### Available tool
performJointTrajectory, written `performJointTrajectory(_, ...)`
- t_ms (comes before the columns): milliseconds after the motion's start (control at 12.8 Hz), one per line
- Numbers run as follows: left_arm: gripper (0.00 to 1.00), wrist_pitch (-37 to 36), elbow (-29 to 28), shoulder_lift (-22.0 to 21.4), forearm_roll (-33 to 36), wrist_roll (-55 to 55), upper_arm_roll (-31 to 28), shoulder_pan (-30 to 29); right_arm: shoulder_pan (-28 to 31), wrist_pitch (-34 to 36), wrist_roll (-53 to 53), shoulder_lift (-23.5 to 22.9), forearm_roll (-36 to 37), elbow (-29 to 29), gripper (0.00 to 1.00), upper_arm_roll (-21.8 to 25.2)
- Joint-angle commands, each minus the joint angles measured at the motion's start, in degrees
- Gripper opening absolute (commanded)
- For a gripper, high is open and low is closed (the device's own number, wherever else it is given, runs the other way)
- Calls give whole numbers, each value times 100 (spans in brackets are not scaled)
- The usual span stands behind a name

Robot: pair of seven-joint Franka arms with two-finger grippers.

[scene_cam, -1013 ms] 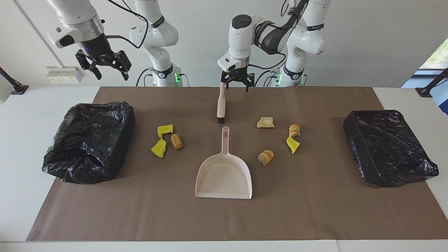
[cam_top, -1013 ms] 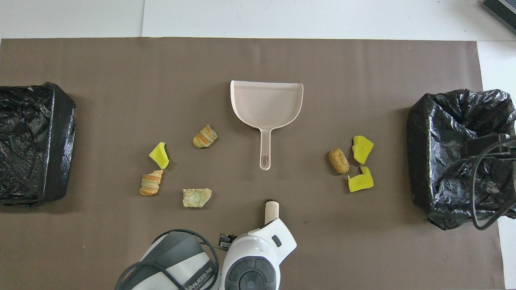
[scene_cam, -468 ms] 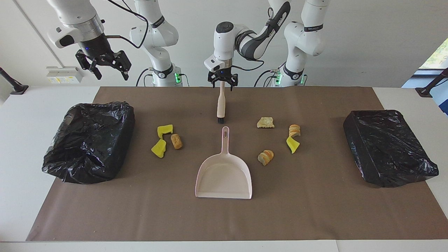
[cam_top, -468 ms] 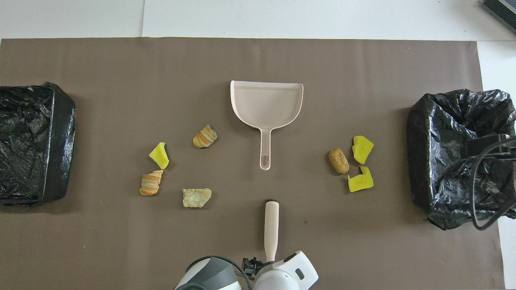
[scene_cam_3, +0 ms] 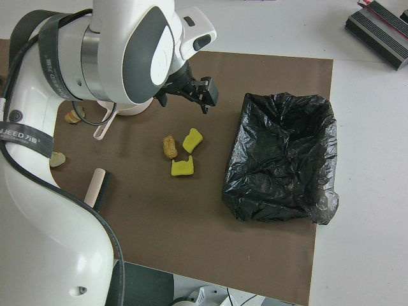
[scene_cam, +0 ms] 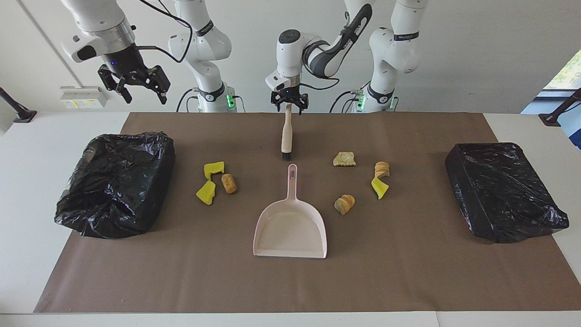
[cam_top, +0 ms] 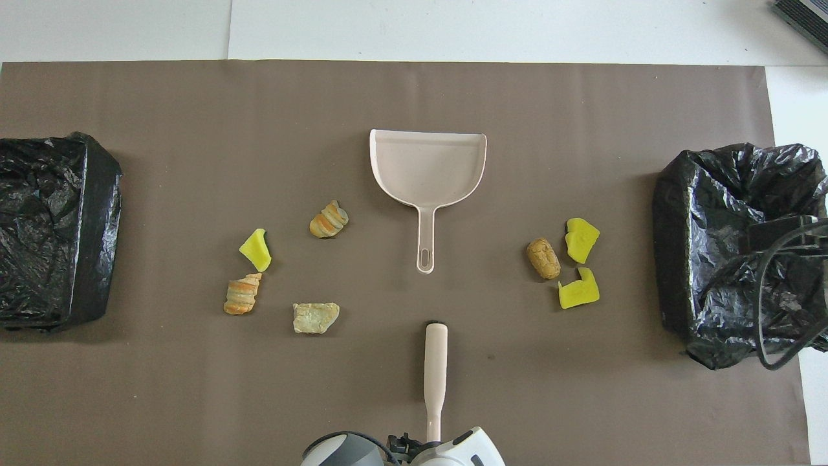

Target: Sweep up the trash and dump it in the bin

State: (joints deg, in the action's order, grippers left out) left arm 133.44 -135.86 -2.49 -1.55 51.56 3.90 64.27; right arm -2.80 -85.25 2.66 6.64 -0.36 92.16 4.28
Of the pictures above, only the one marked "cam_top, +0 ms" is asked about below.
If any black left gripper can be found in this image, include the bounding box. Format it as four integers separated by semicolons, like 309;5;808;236
387;432;424;464

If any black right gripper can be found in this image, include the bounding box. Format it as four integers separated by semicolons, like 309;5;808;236
739;216;828;254

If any beige handled hand brush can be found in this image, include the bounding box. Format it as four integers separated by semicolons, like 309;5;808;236
424;320;448;443

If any pale bread piece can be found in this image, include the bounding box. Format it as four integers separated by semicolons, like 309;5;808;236
292;302;340;335

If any toy croissant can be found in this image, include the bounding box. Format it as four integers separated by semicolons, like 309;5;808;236
309;199;349;239
223;272;263;316

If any yellow sponge chunk green edge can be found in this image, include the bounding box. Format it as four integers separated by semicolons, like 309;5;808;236
239;228;273;272

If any beige plastic dustpan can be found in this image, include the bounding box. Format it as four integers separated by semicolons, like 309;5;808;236
369;128;487;274

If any black bag lined bin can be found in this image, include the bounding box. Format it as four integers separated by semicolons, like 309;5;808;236
652;142;828;371

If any notched yellow sponge chunk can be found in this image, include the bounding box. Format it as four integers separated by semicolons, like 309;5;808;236
558;267;600;310

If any brown bread roll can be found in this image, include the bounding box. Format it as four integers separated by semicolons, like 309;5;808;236
526;238;561;280

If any dark ribbed device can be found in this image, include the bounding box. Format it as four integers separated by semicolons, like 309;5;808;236
772;0;828;56

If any brown paper table mat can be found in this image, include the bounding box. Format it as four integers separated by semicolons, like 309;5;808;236
0;60;811;466

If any black bag wrapped box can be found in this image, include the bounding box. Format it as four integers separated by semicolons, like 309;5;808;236
0;132;123;333

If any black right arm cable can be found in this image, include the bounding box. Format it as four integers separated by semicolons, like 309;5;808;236
756;220;828;371

